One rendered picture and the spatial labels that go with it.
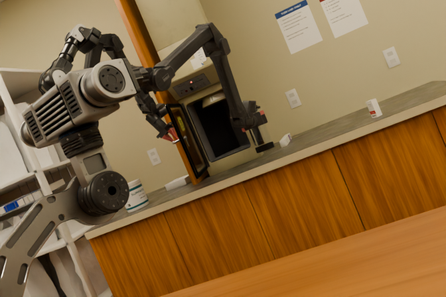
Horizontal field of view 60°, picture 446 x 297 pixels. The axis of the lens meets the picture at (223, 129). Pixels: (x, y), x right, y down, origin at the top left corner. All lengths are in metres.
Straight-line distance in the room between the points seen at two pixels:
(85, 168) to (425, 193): 1.43
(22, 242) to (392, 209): 1.50
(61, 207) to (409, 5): 2.16
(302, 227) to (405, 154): 0.57
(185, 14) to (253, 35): 0.54
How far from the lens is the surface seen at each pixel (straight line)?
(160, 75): 1.33
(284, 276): 0.16
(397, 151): 1.89
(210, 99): 2.18
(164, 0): 2.28
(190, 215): 2.02
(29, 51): 3.22
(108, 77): 1.22
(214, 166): 2.20
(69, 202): 1.44
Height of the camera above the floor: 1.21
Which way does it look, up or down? 1 degrees down
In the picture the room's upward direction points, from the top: 23 degrees counter-clockwise
